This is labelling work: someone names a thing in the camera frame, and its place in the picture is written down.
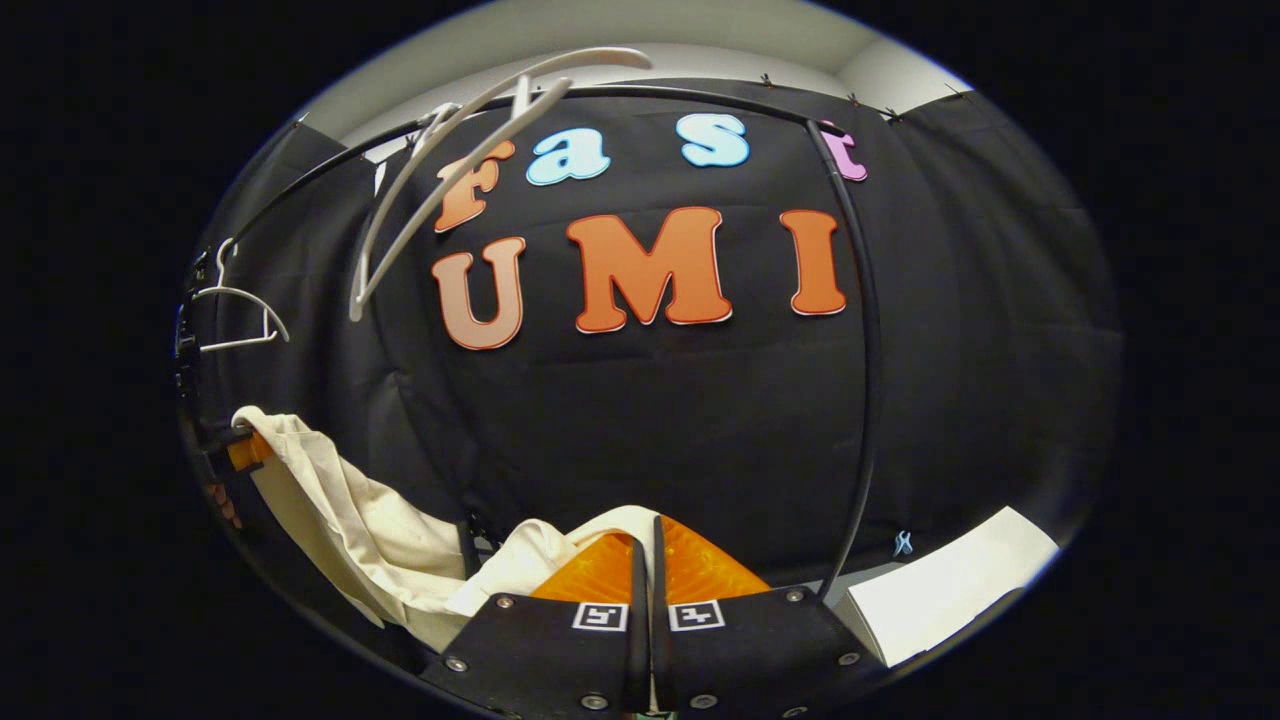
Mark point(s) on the black backdrop cloth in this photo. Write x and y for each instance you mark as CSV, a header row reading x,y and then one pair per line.
x,y
650,420

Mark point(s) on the white flat board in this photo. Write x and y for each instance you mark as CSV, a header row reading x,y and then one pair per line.
x,y
950,590

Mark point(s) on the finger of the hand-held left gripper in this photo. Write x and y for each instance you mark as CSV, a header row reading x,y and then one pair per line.
x,y
245,452

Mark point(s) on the cream collared shirt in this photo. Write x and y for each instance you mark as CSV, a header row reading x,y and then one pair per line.
x,y
340,510

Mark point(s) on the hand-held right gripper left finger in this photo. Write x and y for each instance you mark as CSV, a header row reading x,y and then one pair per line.
x,y
540,650

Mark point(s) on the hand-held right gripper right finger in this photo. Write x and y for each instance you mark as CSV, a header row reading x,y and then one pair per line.
x,y
760,650

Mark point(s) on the black clothes rail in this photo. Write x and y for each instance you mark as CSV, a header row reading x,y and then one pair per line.
x,y
868,350

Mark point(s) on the white plastic hanger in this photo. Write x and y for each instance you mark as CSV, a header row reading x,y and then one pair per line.
x,y
600,56
235,290

